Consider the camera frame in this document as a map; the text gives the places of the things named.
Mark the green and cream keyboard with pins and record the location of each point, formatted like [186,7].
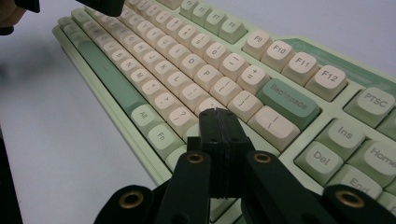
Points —
[280,99]

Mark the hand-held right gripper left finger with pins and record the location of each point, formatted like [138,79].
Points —
[213,149]

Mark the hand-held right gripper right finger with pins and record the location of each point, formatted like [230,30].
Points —
[234,155]

